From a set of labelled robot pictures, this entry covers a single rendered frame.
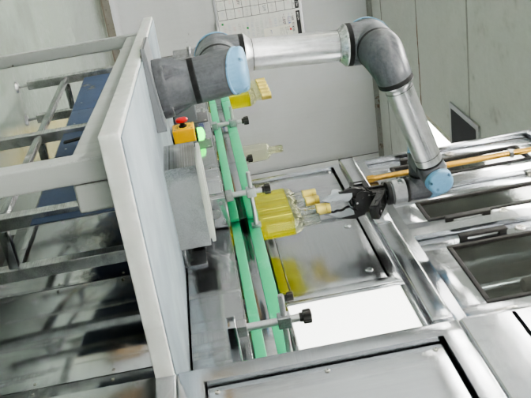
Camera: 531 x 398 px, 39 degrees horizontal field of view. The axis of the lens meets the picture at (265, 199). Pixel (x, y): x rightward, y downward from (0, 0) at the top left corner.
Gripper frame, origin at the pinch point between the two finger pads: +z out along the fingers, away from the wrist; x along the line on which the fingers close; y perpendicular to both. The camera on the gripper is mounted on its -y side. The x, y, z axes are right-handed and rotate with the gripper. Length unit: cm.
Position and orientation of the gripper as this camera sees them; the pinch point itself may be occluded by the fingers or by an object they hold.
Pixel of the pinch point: (327, 208)
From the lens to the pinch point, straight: 226.7
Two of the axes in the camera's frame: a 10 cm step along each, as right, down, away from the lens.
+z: -9.8, 1.8, -0.5
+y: -1.2, -3.9, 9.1
